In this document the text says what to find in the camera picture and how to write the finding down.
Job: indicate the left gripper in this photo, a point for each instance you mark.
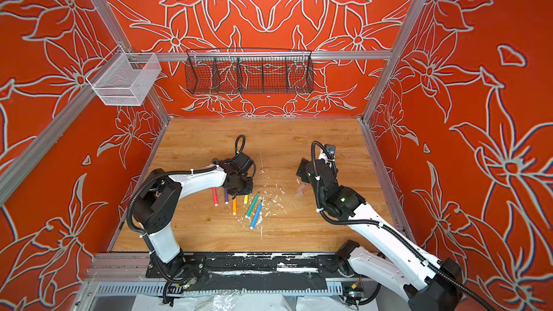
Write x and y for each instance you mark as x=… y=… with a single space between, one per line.
x=249 y=189

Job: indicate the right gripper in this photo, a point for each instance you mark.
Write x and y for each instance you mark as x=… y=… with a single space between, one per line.
x=309 y=175

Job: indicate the orange highlighter pen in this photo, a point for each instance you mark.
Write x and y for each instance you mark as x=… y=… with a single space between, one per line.
x=235 y=206

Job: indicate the pink highlighter pen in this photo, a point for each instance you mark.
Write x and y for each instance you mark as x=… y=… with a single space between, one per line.
x=215 y=197

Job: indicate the green highlighter pen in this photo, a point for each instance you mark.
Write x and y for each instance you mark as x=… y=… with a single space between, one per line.
x=252 y=206

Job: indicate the blue highlighter pen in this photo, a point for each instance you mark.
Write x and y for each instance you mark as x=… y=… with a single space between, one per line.
x=256 y=215

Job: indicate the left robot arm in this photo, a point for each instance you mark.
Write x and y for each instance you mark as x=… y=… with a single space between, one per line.
x=153 y=209

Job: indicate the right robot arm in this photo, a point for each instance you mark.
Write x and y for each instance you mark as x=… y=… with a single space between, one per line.
x=418 y=277

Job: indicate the white mesh basket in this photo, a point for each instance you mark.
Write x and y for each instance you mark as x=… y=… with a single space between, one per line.
x=124 y=79

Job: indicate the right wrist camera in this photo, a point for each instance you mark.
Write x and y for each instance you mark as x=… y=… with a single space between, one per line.
x=330 y=152

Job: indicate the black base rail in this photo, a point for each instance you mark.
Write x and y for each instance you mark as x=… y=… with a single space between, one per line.
x=274 y=272

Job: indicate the black wire basket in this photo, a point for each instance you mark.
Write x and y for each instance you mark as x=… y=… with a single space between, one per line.
x=251 y=71

